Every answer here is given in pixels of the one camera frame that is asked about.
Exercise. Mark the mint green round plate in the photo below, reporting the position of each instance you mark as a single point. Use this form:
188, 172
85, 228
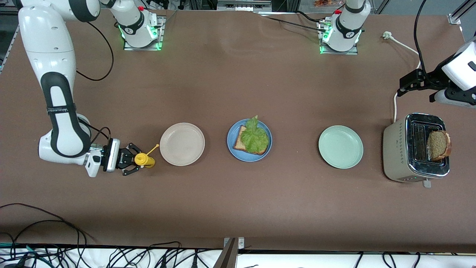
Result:
340, 147

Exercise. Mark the brown bread slice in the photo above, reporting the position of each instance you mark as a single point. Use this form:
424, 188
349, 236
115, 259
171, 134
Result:
438, 145
238, 143

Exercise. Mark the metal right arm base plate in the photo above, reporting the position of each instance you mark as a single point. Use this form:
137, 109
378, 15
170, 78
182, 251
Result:
162, 35

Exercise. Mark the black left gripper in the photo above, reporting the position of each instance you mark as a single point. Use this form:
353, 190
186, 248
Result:
426, 80

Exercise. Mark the blue round plate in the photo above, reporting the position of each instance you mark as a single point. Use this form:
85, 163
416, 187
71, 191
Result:
240, 155

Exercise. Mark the beige chrome toaster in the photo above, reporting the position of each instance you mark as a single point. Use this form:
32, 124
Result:
396, 149

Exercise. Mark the brown table cover sheet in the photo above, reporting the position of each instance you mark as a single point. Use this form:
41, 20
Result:
297, 208

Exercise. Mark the orange snack packet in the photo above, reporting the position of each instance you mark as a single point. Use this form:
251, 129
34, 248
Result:
323, 3

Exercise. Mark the aluminium table edge bracket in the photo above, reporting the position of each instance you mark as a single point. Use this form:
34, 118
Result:
228, 257

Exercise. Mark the beige round plate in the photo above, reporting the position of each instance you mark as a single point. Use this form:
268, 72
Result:
182, 143

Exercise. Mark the green lettuce leaf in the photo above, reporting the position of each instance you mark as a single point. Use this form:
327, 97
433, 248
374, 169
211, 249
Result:
254, 137

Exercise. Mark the yellow mustard squeeze bottle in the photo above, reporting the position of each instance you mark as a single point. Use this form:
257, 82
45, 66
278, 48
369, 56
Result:
147, 160

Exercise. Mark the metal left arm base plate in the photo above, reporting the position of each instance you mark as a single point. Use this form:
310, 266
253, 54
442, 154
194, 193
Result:
340, 53

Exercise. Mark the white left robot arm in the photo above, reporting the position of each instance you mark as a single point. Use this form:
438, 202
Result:
347, 28

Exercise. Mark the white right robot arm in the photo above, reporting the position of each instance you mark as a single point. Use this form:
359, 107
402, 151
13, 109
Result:
48, 44

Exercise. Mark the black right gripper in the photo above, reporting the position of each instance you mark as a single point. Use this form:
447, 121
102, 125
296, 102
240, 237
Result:
121, 158

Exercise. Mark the silver metal frame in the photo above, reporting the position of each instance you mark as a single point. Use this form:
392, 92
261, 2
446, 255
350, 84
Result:
243, 5

